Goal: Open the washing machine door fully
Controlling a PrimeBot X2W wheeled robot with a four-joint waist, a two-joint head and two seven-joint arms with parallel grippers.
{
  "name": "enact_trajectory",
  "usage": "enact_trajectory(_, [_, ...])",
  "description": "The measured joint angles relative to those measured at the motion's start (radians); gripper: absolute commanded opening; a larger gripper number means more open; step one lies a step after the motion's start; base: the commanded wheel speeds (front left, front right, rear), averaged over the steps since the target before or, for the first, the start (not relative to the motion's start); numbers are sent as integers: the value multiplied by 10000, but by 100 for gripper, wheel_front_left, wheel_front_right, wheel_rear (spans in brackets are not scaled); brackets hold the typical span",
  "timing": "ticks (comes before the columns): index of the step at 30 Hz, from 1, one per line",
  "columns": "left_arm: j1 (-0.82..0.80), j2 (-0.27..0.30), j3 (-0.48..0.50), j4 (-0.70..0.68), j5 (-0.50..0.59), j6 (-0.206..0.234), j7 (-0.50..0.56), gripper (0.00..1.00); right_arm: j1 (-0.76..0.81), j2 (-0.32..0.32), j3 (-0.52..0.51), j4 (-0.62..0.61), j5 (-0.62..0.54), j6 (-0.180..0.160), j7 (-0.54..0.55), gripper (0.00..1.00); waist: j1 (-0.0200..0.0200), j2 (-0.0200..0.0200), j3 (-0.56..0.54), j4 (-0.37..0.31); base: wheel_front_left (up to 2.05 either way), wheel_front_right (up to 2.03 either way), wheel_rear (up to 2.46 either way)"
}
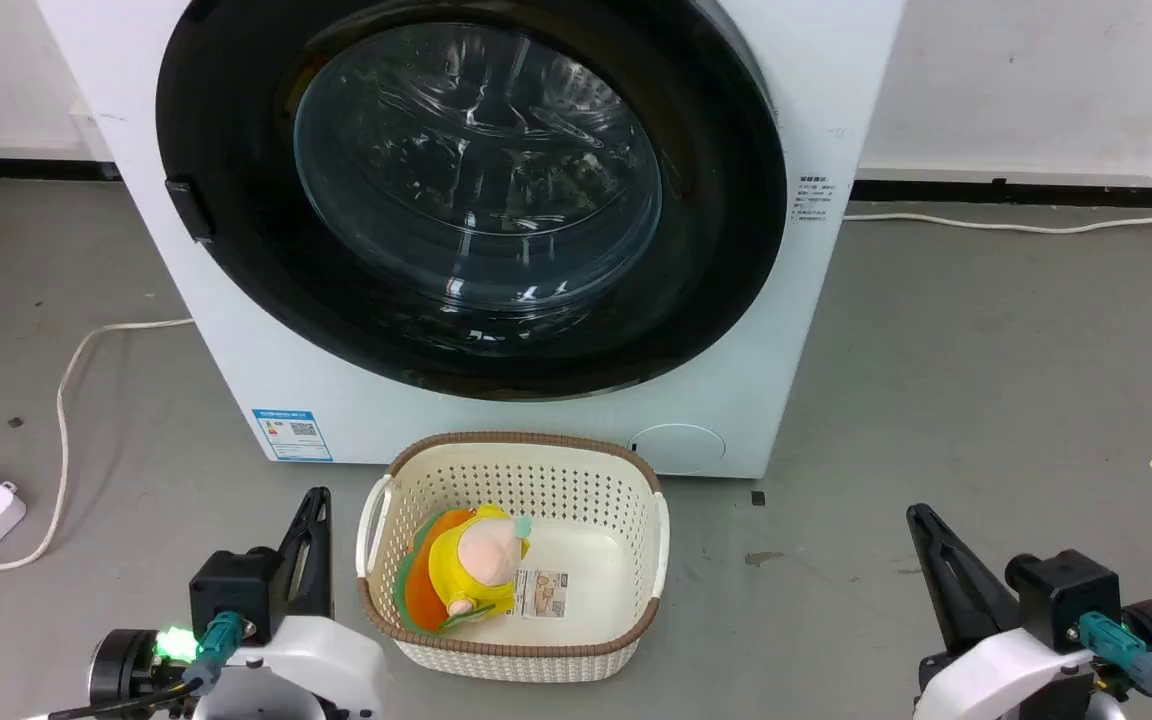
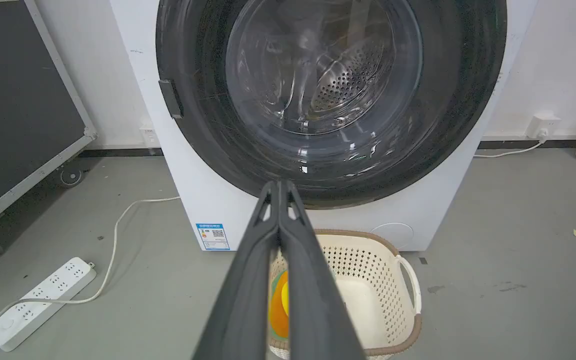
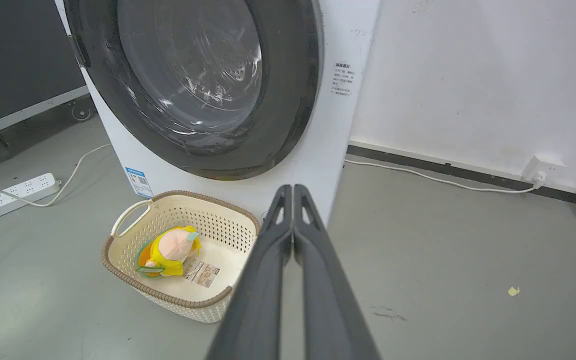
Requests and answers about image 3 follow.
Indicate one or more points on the paper label in basket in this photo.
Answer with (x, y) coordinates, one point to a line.
(201, 273)

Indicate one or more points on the yellow plush doll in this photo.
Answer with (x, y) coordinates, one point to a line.
(170, 251)

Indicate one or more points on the white washing machine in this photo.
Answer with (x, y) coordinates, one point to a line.
(313, 165)

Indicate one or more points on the dark board on wheels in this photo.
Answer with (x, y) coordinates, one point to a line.
(13, 60)

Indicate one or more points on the yellow paper scrap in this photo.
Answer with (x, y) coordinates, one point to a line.
(513, 291)

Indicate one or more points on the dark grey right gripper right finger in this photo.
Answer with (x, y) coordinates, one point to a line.
(325, 285)

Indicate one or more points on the cream plastic laundry basket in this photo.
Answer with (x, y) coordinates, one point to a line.
(218, 235)

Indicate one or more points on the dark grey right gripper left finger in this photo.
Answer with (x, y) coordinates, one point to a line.
(260, 285)

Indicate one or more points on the dark round washing machine door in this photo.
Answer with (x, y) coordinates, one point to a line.
(278, 100)

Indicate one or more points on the white power strip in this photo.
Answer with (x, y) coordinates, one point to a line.
(13, 196)

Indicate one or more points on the white wall socket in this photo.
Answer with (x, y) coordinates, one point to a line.
(539, 170)

